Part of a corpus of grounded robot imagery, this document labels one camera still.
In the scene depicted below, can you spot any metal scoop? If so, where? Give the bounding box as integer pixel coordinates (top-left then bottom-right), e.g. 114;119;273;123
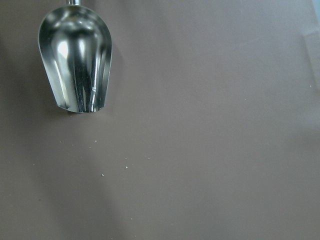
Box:
38;0;113;113

